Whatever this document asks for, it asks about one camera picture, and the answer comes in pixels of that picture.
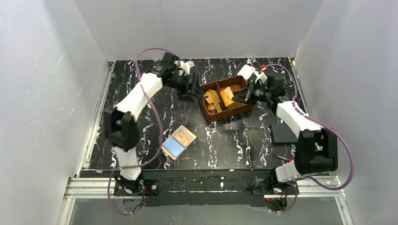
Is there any gold credit card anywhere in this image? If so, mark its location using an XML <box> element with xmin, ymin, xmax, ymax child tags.
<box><xmin>208</xmin><ymin>90</ymin><xmax>221</xmax><ymax>103</ymax></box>

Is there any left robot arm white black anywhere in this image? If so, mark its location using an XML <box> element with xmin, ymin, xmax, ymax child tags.
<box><xmin>103</xmin><ymin>52</ymin><xmax>204</xmax><ymax>181</ymax></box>

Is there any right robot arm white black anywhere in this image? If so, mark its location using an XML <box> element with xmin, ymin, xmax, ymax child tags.
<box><xmin>232</xmin><ymin>76</ymin><xmax>338</xmax><ymax>184</ymax></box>

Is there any white small box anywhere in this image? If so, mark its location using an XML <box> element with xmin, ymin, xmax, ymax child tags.
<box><xmin>237</xmin><ymin>65</ymin><xmax>257</xmax><ymax>81</ymax></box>

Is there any black pad on table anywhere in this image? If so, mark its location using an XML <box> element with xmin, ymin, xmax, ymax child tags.
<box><xmin>269</xmin><ymin>123</ymin><xmax>298</xmax><ymax>144</ymax></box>

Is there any red blue screwdriver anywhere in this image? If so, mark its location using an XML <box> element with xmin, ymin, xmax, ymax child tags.
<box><xmin>274</xmin><ymin>154</ymin><xmax>292</xmax><ymax>162</ymax></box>

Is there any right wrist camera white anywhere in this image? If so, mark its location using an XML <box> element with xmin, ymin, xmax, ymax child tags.
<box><xmin>248</xmin><ymin>65</ymin><xmax>268</xmax><ymax>85</ymax></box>

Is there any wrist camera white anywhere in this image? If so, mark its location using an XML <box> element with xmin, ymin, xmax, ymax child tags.
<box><xmin>248</xmin><ymin>65</ymin><xmax>268</xmax><ymax>85</ymax></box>
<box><xmin>179</xmin><ymin>60</ymin><xmax>195</xmax><ymax>75</ymax></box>

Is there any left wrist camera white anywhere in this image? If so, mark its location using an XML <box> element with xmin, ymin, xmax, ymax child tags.
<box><xmin>179</xmin><ymin>60</ymin><xmax>195</xmax><ymax>75</ymax></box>

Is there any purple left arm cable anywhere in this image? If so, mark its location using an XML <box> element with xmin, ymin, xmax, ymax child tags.
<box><xmin>107</xmin><ymin>47</ymin><xmax>175</xmax><ymax>217</ymax></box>

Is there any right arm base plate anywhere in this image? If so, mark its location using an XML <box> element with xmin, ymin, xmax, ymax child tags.
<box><xmin>245</xmin><ymin>178</ymin><xmax>299</xmax><ymax>198</ymax></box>

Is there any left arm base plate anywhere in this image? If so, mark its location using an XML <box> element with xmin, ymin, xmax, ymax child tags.
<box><xmin>113</xmin><ymin>179</ymin><xmax>160</xmax><ymax>196</ymax></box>

